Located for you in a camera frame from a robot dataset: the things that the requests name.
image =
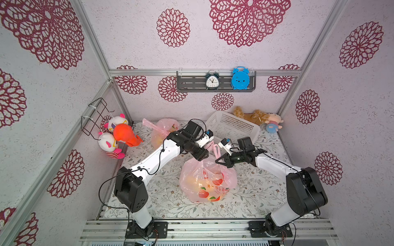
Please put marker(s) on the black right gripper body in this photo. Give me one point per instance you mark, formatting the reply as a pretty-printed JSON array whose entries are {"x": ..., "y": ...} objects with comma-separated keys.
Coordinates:
[{"x": 233, "y": 158}]

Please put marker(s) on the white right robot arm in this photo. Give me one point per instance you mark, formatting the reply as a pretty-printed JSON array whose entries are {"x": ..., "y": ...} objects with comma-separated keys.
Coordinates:
[{"x": 304, "y": 190}]

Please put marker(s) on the pink plastic bag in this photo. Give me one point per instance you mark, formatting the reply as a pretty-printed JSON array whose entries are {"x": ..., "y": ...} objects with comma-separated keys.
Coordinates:
[
  {"x": 206, "y": 181},
  {"x": 161, "y": 130}
]

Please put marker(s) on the white plastic lattice basket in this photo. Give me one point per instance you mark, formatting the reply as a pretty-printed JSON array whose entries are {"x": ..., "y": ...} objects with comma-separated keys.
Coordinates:
[{"x": 226, "y": 125}]

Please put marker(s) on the dark green alarm clock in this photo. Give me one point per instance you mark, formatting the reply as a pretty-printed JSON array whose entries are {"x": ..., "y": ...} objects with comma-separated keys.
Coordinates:
[{"x": 212, "y": 81}]

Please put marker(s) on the small doll blue outfit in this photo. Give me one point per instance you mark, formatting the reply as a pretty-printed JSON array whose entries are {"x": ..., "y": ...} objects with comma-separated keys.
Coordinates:
[{"x": 273, "y": 123}]

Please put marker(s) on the white pink striped plush toy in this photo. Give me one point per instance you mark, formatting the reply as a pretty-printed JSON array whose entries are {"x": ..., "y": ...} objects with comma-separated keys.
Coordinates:
[{"x": 109, "y": 144}]

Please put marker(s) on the blue alarm clock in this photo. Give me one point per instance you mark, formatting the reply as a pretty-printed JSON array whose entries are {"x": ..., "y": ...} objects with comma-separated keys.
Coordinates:
[{"x": 240, "y": 79}]

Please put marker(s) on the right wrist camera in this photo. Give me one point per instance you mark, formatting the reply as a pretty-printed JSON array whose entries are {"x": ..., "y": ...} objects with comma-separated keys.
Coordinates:
[{"x": 227, "y": 145}]

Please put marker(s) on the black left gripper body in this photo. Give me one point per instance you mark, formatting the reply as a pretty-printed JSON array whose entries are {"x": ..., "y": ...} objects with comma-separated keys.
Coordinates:
[{"x": 200, "y": 153}]

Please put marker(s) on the grey wall shelf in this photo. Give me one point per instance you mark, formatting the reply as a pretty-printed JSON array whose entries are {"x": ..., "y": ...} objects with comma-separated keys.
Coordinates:
[{"x": 196, "y": 83}]

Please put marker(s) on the black wire wall rack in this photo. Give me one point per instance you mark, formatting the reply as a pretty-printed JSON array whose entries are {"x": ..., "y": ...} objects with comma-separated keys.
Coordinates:
[{"x": 90, "y": 123}]

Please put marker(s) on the white plush toy yellow glasses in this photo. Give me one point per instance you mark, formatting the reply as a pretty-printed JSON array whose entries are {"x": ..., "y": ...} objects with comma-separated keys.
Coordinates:
[{"x": 108, "y": 124}]

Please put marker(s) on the orange plush dinosaur toy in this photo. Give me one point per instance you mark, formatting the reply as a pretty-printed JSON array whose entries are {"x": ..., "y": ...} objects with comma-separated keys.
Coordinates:
[{"x": 124, "y": 133}]

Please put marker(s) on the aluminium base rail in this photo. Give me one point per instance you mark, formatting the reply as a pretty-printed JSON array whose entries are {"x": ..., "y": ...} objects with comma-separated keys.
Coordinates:
[{"x": 213, "y": 230}]

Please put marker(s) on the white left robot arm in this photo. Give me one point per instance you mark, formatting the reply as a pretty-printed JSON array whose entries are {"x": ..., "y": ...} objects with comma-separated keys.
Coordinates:
[{"x": 130, "y": 187}]

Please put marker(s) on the brown plush teddy bear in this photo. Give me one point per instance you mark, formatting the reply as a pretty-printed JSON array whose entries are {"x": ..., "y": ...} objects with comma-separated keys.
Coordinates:
[{"x": 258, "y": 117}]

